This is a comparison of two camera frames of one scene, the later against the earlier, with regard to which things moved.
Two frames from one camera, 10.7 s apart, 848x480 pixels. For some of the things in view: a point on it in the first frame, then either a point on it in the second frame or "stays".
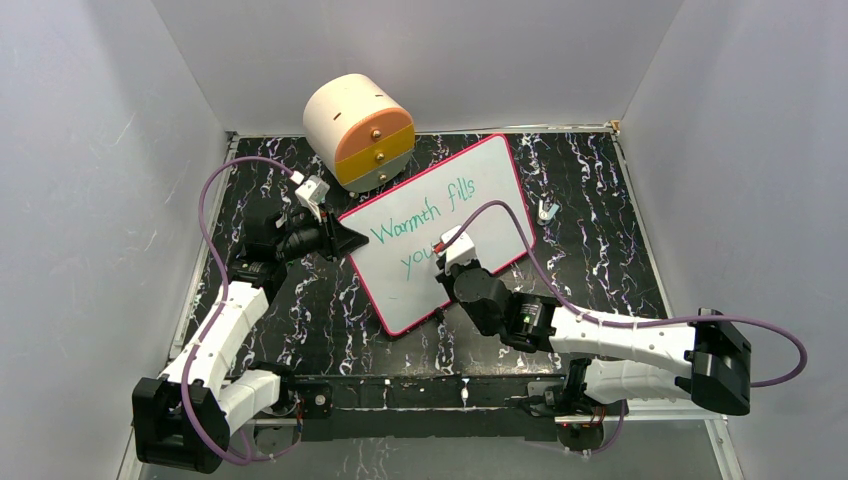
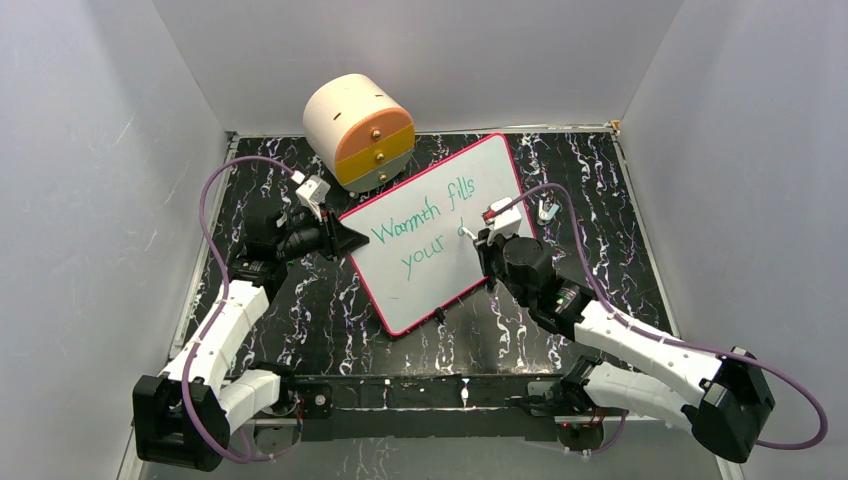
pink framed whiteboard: x=398 y=267 stays
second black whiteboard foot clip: x=438 y=315 stays
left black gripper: x=336 y=238 stays
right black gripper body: x=448 y=280 to x=492 y=257
